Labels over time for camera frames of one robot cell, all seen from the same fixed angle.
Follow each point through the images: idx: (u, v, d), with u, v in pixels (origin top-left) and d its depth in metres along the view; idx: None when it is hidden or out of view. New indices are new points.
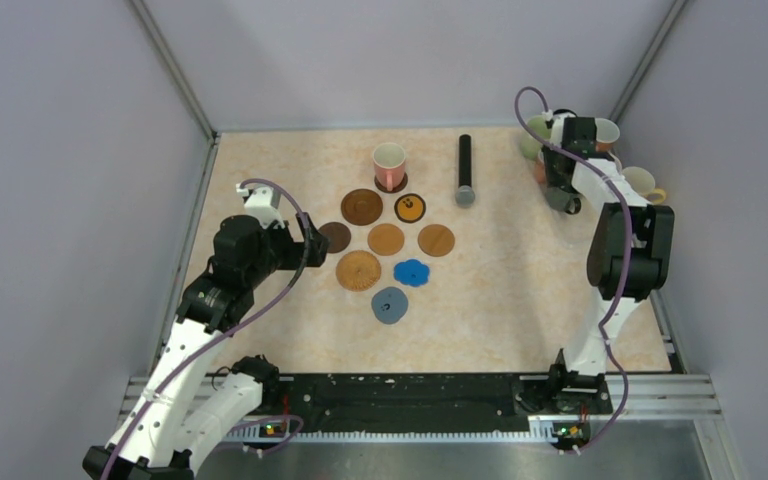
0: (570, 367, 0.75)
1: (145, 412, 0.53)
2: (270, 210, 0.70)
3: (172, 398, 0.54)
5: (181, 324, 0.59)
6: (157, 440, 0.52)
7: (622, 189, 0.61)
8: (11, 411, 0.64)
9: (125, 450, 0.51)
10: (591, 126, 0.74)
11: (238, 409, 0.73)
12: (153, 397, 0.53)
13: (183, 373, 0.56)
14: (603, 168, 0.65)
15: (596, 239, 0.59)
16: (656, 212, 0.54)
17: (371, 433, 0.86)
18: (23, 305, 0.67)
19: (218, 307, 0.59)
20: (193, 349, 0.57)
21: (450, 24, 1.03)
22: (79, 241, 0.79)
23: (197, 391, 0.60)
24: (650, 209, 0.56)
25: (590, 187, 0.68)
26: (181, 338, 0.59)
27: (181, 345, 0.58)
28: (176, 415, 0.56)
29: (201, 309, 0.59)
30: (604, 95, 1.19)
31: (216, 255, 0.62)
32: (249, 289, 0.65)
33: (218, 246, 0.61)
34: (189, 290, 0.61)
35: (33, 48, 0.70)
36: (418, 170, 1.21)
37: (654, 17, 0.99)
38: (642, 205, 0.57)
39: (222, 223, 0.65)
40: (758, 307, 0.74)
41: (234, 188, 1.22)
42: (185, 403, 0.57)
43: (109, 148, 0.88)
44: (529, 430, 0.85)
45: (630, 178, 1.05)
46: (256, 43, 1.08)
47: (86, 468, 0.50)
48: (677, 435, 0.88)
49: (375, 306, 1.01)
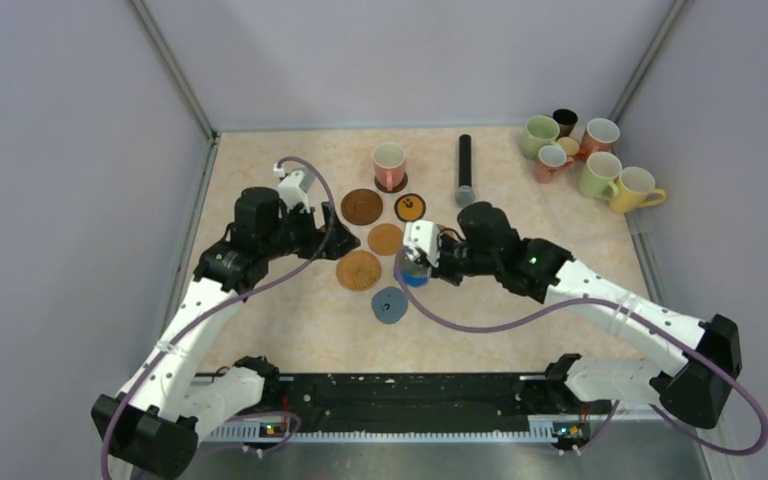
0: (586, 398, 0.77)
1: (157, 364, 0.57)
2: (298, 193, 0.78)
3: (185, 351, 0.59)
5: (198, 283, 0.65)
6: (168, 392, 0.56)
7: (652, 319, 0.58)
8: (12, 410, 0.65)
9: (136, 397, 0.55)
10: (505, 221, 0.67)
11: (240, 399, 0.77)
12: (168, 348, 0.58)
13: (196, 329, 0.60)
14: (606, 293, 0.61)
15: (679, 386, 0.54)
16: (728, 336, 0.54)
17: (371, 433, 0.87)
18: (20, 305, 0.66)
19: (233, 269, 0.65)
20: (208, 305, 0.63)
21: (450, 24, 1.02)
22: (78, 240, 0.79)
23: (205, 351, 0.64)
24: (712, 331, 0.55)
25: (593, 313, 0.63)
26: (197, 294, 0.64)
27: (197, 301, 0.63)
28: (187, 369, 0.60)
29: (219, 268, 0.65)
30: (605, 94, 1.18)
31: (236, 224, 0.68)
32: (263, 257, 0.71)
33: (238, 213, 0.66)
34: (208, 252, 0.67)
35: (30, 46, 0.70)
36: (418, 170, 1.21)
37: (655, 16, 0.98)
38: (701, 329, 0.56)
39: (243, 192, 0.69)
40: (758, 306, 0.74)
41: (234, 188, 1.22)
42: (194, 362, 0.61)
43: (108, 148, 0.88)
44: (528, 430, 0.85)
45: (630, 177, 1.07)
46: (255, 42, 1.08)
47: (93, 412, 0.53)
48: (677, 434, 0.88)
49: (375, 306, 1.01)
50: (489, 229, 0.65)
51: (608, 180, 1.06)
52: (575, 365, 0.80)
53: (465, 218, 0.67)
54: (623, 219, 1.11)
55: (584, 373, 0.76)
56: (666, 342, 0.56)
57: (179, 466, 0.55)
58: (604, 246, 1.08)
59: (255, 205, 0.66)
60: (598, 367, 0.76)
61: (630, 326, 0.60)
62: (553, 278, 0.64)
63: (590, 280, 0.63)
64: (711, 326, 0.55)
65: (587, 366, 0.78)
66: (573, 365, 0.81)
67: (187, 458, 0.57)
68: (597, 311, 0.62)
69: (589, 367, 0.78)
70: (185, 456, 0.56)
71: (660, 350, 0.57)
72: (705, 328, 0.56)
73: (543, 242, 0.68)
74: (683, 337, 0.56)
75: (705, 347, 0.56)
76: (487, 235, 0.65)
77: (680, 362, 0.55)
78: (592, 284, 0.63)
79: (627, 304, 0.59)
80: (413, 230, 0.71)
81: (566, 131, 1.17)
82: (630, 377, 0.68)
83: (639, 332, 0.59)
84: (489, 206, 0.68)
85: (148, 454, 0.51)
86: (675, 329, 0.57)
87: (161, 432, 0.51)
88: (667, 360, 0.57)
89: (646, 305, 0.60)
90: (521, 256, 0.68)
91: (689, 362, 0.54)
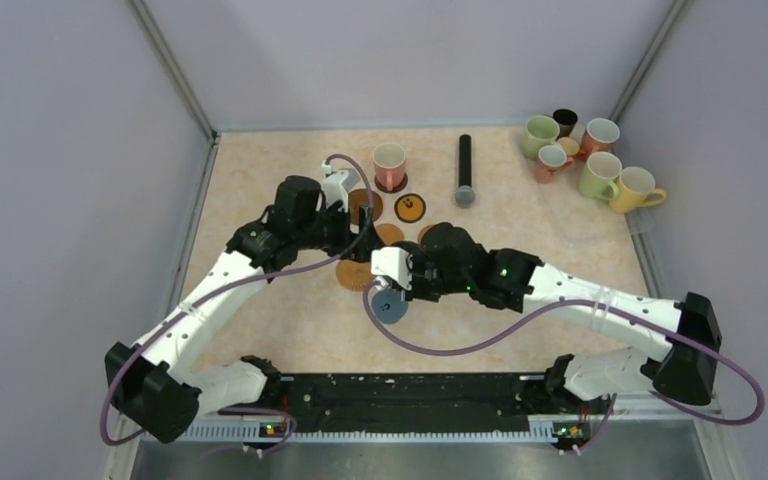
0: (586, 396, 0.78)
1: (176, 322, 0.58)
2: (340, 190, 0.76)
3: (204, 314, 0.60)
5: (229, 255, 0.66)
6: (181, 351, 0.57)
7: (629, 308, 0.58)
8: (12, 410, 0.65)
9: (150, 351, 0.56)
10: (468, 239, 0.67)
11: (240, 394, 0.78)
12: (190, 309, 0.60)
13: (220, 296, 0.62)
14: (580, 291, 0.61)
15: (670, 371, 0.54)
16: (703, 311, 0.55)
17: (371, 433, 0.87)
18: (21, 307, 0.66)
19: (264, 248, 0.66)
20: (234, 276, 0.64)
21: (450, 24, 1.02)
22: (79, 242, 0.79)
23: (224, 321, 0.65)
24: (689, 311, 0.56)
25: (572, 314, 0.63)
26: (225, 266, 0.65)
27: (224, 271, 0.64)
28: (202, 334, 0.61)
29: (251, 246, 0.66)
30: (605, 94, 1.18)
31: (275, 208, 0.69)
32: (294, 243, 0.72)
33: (280, 197, 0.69)
34: (244, 228, 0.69)
35: (31, 48, 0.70)
36: (418, 169, 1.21)
37: (655, 16, 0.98)
38: (677, 311, 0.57)
39: (286, 179, 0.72)
40: (758, 307, 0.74)
41: (234, 188, 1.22)
42: (210, 330, 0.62)
43: (108, 149, 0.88)
44: (528, 430, 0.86)
45: (630, 178, 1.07)
46: (256, 43, 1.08)
47: (106, 358, 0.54)
48: (677, 434, 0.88)
49: (375, 305, 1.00)
50: (453, 249, 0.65)
51: (608, 180, 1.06)
52: (569, 367, 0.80)
53: (434, 247, 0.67)
54: (623, 219, 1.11)
55: (581, 373, 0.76)
56: (647, 330, 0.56)
57: (176, 429, 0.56)
58: (605, 246, 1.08)
59: (298, 190, 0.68)
60: (591, 363, 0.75)
61: (610, 321, 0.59)
62: (526, 287, 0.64)
63: (563, 281, 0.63)
64: (686, 307, 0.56)
65: (581, 365, 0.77)
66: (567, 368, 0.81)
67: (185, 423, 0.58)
68: (575, 311, 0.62)
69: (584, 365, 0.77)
70: (182, 421, 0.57)
71: (644, 340, 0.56)
72: (681, 308, 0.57)
73: (510, 251, 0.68)
74: (662, 322, 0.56)
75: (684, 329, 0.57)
76: (453, 255, 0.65)
77: (665, 349, 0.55)
78: (565, 285, 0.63)
79: (603, 299, 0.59)
80: (380, 256, 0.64)
81: (566, 130, 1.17)
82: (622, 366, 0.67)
83: (620, 324, 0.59)
84: (450, 227, 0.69)
85: (151, 409, 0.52)
86: (654, 315, 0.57)
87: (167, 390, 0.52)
88: (651, 349, 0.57)
89: (620, 298, 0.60)
90: (492, 269, 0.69)
91: (674, 346, 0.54)
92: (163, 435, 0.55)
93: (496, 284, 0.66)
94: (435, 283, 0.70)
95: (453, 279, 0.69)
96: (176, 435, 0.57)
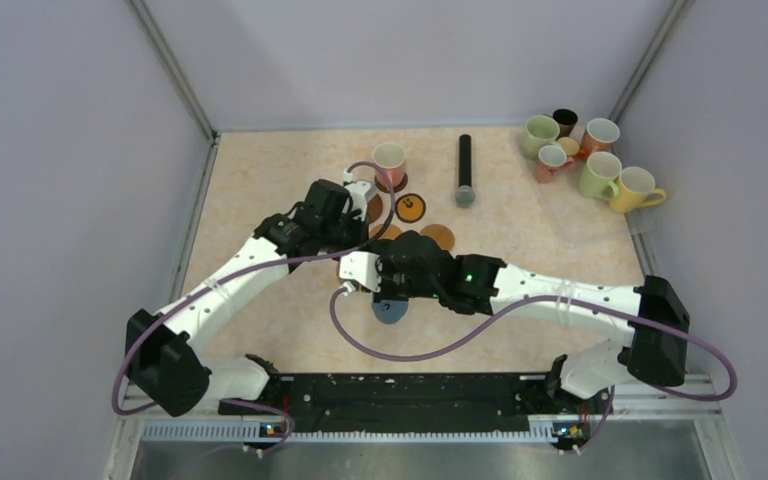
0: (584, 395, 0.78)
1: (200, 296, 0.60)
2: (360, 200, 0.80)
3: (227, 292, 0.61)
5: (255, 241, 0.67)
6: (200, 325, 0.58)
7: (590, 298, 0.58)
8: (12, 410, 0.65)
9: (172, 320, 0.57)
10: (435, 247, 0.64)
11: (239, 390, 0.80)
12: (214, 286, 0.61)
13: (245, 276, 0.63)
14: (541, 286, 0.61)
15: (639, 357, 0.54)
16: (663, 292, 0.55)
17: (371, 433, 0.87)
18: (23, 308, 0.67)
19: (290, 238, 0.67)
20: (260, 260, 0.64)
21: (450, 24, 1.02)
22: (79, 242, 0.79)
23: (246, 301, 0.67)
24: (647, 292, 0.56)
25: (536, 311, 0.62)
26: (251, 250, 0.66)
27: (250, 255, 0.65)
28: (223, 311, 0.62)
29: (278, 234, 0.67)
30: (605, 94, 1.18)
31: (305, 204, 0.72)
32: (316, 239, 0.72)
33: (313, 194, 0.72)
34: (273, 218, 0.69)
35: (32, 49, 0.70)
36: (418, 169, 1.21)
37: (655, 16, 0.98)
38: (637, 295, 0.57)
39: (314, 182, 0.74)
40: (758, 308, 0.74)
41: (234, 188, 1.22)
42: (230, 308, 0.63)
43: (109, 149, 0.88)
44: (527, 430, 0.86)
45: (630, 178, 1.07)
46: (257, 43, 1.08)
47: (128, 324, 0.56)
48: (677, 435, 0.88)
49: (376, 305, 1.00)
50: (422, 260, 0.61)
51: (608, 180, 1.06)
52: (564, 366, 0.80)
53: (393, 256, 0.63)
54: (623, 219, 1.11)
55: (573, 373, 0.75)
56: (609, 317, 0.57)
57: (184, 406, 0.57)
58: (605, 246, 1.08)
59: (330, 190, 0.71)
60: (577, 360, 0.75)
61: (574, 313, 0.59)
62: (491, 289, 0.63)
63: (526, 278, 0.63)
64: (644, 289, 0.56)
65: (570, 363, 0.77)
66: (562, 368, 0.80)
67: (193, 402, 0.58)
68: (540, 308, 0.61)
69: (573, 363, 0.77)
70: (193, 397, 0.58)
71: (609, 328, 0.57)
72: (641, 292, 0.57)
73: (474, 256, 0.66)
74: (623, 307, 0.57)
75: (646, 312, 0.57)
76: (422, 264, 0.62)
77: (629, 334, 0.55)
78: (528, 281, 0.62)
79: (565, 292, 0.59)
80: (346, 263, 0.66)
81: (566, 130, 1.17)
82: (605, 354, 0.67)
83: (583, 315, 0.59)
84: (415, 234, 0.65)
85: (163, 381, 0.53)
86: (615, 302, 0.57)
87: (183, 361, 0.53)
88: (617, 335, 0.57)
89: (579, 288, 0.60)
90: (458, 276, 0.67)
91: (636, 329, 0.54)
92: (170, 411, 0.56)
93: (464, 291, 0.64)
94: (403, 289, 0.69)
95: (422, 285, 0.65)
96: (183, 412, 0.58)
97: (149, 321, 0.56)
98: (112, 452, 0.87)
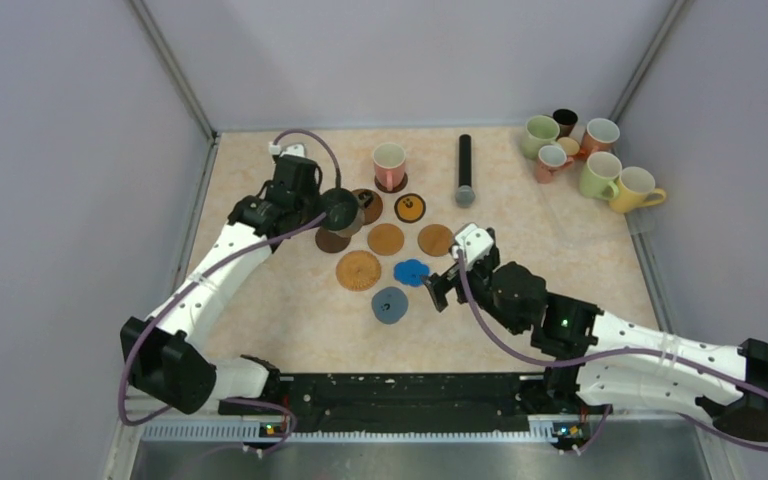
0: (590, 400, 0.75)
1: (187, 292, 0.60)
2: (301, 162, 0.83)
3: (215, 284, 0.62)
5: (232, 226, 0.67)
6: (195, 321, 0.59)
7: (695, 357, 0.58)
8: (11, 411, 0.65)
9: (165, 322, 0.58)
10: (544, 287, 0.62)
11: (243, 387, 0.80)
12: (200, 279, 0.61)
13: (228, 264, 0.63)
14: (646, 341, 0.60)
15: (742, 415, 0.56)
16: (764, 358, 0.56)
17: (371, 433, 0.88)
18: (22, 308, 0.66)
19: (267, 218, 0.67)
20: (240, 248, 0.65)
21: (450, 24, 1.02)
22: (79, 241, 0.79)
23: (235, 289, 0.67)
24: (751, 356, 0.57)
25: (634, 362, 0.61)
26: (229, 237, 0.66)
27: (229, 242, 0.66)
28: (215, 302, 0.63)
29: (253, 217, 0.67)
30: (605, 94, 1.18)
31: (274, 182, 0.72)
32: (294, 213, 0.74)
33: (280, 170, 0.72)
34: (245, 200, 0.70)
35: (32, 47, 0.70)
36: (418, 170, 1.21)
37: (655, 16, 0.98)
38: (742, 358, 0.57)
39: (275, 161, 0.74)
40: (758, 307, 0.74)
41: (234, 188, 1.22)
42: (221, 298, 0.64)
43: (108, 148, 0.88)
44: (528, 430, 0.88)
45: (631, 178, 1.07)
46: (257, 43, 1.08)
47: (122, 333, 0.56)
48: (676, 435, 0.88)
49: (375, 306, 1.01)
50: (535, 302, 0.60)
51: (608, 180, 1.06)
52: (582, 373, 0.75)
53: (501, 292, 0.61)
54: (623, 219, 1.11)
55: (604, 383, 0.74)
56: (716, 378, 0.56)
57: (194, 401, 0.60)
58: (604, 246, 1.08)
59: (297, 163, 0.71)
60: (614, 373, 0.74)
61: (677, 370, 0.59)
62: (591, 339, 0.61)
63: (628, 329, 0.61)
64: (749, 353, 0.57)
65: (600, 375, 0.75)
66: (579, 374, 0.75)
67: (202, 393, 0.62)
68: (640, 362, 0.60)
69: (603, 375, 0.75)
70: (200, 393, 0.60)
71: (713, 388, 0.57)
72: (745, 355, 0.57)
73: (565, 297, 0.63)
74: (729, 369, 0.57)
75: (752, 375, 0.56)
76: (531, 305, 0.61)
77: (734, 396, 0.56)
78: (630, 333, 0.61)
79: (670, 349, 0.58)
80: (476, 233, 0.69)
81: (566, 130, 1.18)
82: (666, 393, 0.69)
83: (686, 373, 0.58)
84: (526, 270, 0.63)
85: (171, 381, 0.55)
86: (720, 363, 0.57)
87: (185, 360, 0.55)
88: (717, 394, 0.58)
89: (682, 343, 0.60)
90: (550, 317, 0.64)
91: (745, 395, 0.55)
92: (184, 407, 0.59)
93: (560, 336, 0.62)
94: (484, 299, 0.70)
95: (509, 318, 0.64)
96: (194, 409, 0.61)
97: (142, 327, 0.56)
98: (112, 452, 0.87)
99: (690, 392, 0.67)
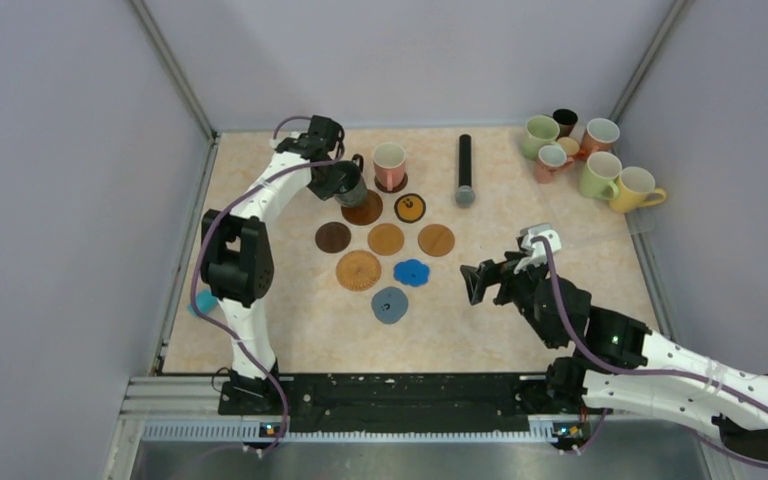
0: (592, 401, 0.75)
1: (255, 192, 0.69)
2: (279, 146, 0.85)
3: (277, 188, 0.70)
5: (280, 154, 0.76)
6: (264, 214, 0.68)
7: (738, 387, 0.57)
8: (12, 410, 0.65)
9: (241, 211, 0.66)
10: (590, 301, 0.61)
11: (261, 345, 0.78)
12: (264, 184, 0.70)
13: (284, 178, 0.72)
14: (690, 365, 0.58)
15: None
16: None
17: (371, 433, 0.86)
18: (21, 309, 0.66)
19: (308, 145, 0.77)
20: (291, 165, 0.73)
21: (450, 23, 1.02)
22: (79, 241, 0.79)
23: (286, 202, 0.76)
24: None
25: (674, 382, 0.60)
26: (280, 160, 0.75)
27: (282, 163, 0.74)
28: (274, 206, 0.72)
29: (297, 146, 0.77)
30: (605, 94, 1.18)
31: (308, 133, 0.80)
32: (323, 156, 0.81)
33: (313, 123, 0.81)
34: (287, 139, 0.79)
35: (32, 48, 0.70)
36: (418, 169, 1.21)
37: (656, 15, 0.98)
38: None
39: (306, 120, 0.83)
40: (758, 307, 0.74)
41: (234, 188, 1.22)
42: (277, 203, 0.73)
43: (109, 148, 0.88)
44: (528, 430, 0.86)
45: (631, 178, 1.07)
46: (256, 43, 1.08)
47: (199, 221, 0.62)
48: (677, 435, 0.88)
49: (375, 306, 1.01)
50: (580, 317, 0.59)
51: (608, 180, 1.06)
52: (590, 377, 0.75)
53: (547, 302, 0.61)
54: (623, 219, 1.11)
55: (613, 389, 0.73)
56: (755, 409, 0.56)
57: (261, 288, 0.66)
58: (605, 246, 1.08)
59: (329, 119, 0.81)
60: (626, 382, 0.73)
61: (717, 396, 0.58)
62: (641, 359, 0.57)
63: (675, 350, 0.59)
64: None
65: (610, 381, 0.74)
66: (585, 379, 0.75)
67: (265, 285, 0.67)
68: (681, 383, 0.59)
69: (612, 381, 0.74)
70: (265, 281, 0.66)
71: (748, 416, 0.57)
72: None
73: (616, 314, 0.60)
74: (767, 400, 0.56)
75: None
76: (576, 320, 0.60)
77: (765, 424, 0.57)
78: (677, 355, 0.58)
79: (716, 376, 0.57)
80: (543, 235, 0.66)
81: (566, 130, 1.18)
82: (680, 408, 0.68)
83: (727, 401, 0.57)
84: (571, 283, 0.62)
85: (246, 258, 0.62)
86: (760, 393, 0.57)
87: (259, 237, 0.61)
88: (747, 420, 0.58)
89: (721, 366, 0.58)
90: (595, 333, 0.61)
91: None
92: (252, 294, 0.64)
93: (604, 351, 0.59)
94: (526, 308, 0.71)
95: (549, 332, 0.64)
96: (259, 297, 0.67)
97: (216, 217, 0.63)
98: (112, 452, 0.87)
99: (707, 411, 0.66)
